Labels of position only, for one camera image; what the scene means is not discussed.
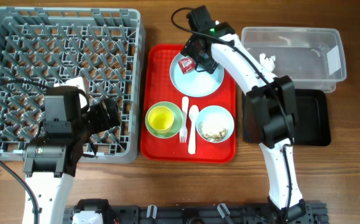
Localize light blue bowl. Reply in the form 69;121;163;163
196;105;235;143

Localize black tray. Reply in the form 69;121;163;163
241;88;332;147

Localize red sauce packet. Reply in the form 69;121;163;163
178;56;196;74

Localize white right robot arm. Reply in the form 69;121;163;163
181;6;305;222

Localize clear plastic bin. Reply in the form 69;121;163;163
241;27;347;93

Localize white plastic spoon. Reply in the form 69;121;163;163
188;105;199;154

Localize grey dishwasher rack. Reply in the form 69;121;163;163
0;7;145;164

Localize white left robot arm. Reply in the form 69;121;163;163
22;86;121;223

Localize white napkin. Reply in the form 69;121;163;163
259;53;276;72

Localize green bowl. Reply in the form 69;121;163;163
145;101;183;139

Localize yellow plastic cup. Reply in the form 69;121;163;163
147;106;174;134

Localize white plastic fork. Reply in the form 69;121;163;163
179;96;189;143

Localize rice and peanut shells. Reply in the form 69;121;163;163
199;121;228;142

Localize red plastic tray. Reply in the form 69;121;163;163
140;44;236;164

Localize large light blue plate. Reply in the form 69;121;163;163
170;53;224;97

